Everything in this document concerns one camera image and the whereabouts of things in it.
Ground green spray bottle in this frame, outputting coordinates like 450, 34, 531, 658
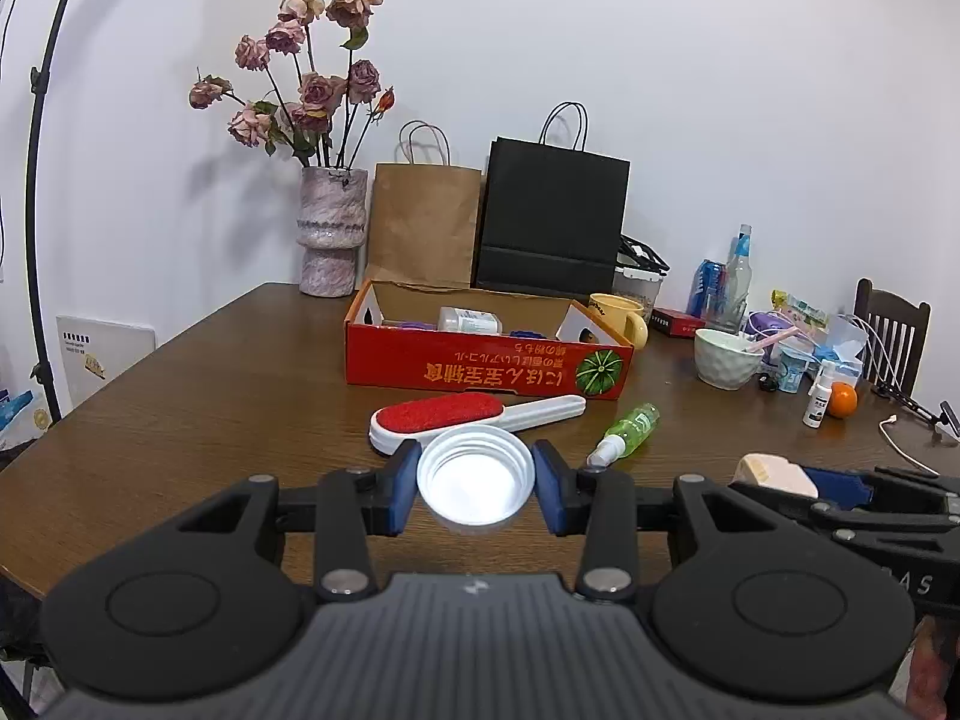
586, 403, 661, 468

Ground red white lint brush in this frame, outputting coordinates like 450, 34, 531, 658
368, 392, 587, 455

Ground white jar with purple rim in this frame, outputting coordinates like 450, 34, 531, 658
416, 426, 535, 528

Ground white wipes canister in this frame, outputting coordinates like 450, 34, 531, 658
436, 305, 503, 335

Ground white cube power adapter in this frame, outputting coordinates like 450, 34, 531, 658
732, 454, 818, 499

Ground purple screw lid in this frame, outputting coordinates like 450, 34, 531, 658
384, 320, 436, 332

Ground orange fruit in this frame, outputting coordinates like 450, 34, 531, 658
828, 382, 859, 419

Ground small white spray bottle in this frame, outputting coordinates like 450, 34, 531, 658
802, 359, 836, 429

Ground tissue pack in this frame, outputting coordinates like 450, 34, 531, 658
814, 340, 864, 388

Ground blue white yogurt cup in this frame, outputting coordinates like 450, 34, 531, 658
778, 346, 812, 394

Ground wooden chair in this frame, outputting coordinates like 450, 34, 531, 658
854, 278, 932, 397

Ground pink spoon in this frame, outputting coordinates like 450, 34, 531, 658
745, 325, 800, 355

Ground red cardboard box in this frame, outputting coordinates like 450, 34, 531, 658
343, 281, 636, 400

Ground white ceramic bowl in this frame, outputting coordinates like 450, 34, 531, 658
693, 328, 763, 392

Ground purple plastic bag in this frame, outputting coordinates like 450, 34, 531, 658
743, 312, 791, 338

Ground yellow mug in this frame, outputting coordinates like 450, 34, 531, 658
589, 293, 649, 351

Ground red flat box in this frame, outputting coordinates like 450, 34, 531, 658
649, 307, 706, 338

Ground clear food container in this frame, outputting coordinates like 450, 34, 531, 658
613, 234, 670, 305

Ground blue soda can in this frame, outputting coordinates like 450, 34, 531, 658
686, 259, 726, 320

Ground clear glass bottle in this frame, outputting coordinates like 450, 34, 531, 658
721, 224, 752, 333

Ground black paper bag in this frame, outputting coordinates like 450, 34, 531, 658
472, 101, 630, 298

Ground brown paper bag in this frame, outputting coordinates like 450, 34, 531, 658
364, 119, 483, 288

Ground white board on floor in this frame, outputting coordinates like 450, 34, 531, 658
57, 316, 156, 406

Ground pink textured vase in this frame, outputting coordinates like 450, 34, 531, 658
296, 167, 368, 298

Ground dried pink roses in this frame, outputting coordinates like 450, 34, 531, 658
187, 0, 395, 171

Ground white charging cable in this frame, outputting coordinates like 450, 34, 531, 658
877, 413, 941, 478

